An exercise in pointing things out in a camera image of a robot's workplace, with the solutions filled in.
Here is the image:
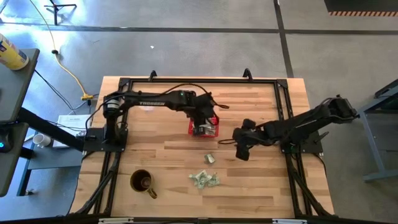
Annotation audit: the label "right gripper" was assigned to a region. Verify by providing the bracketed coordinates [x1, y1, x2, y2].
[233, 118, 272, 162]

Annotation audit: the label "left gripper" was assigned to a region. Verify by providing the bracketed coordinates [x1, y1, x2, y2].
[188, 92, 217, 138]

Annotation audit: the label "red plastic basket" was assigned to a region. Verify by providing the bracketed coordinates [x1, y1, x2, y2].
[187, 116, 220, 139]

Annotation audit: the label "brown ceramic mug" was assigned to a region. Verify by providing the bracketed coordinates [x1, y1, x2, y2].
[129, 169, 158, 200]

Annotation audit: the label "grey metal table legs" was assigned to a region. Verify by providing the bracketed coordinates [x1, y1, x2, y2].
[343, 79, 398, 183]

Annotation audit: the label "white mug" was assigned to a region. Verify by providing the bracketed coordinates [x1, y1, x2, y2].
[32, 133, 52, 149]

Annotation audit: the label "black hazard-striped mat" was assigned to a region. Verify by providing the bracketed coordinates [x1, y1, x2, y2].
[323, 0, 398, 17]

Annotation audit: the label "black tripod stand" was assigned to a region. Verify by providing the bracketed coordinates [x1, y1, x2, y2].
[43, 0, 78, 26]

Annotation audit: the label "grey side cart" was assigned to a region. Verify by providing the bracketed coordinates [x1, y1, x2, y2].
[0, 48, 85, 197]

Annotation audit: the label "black device with green light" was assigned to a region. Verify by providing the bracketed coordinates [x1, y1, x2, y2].
[0, 132, 14, 154]

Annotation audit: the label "yellow canister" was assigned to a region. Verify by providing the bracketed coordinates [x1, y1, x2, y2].
[0, 32, 30, 71]

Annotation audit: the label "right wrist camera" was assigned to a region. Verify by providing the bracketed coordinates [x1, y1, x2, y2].
[241, 129, 261, 144]

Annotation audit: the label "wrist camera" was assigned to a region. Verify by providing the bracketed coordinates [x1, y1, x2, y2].
[241, 129, 261, 144]
[198, 107, 215, 122]

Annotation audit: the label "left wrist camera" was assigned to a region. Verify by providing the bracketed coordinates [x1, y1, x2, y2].
[198, 107, 215, 122]

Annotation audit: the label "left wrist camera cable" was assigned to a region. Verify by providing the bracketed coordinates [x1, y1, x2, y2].
[161, 82, 230, 110]

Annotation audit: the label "black aluminium table frame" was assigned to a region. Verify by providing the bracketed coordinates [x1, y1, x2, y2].
[67, 68, 338, 224]

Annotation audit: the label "white bracket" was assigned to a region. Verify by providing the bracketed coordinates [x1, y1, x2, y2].
[98, 217, 134, 224]
[272, 218, 308, 224]

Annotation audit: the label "yellow power cable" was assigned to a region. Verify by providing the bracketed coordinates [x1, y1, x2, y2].
[29, 0, 94, 101]

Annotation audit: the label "black floor cable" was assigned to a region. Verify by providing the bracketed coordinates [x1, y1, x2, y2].
[33, 70, 94, 125]

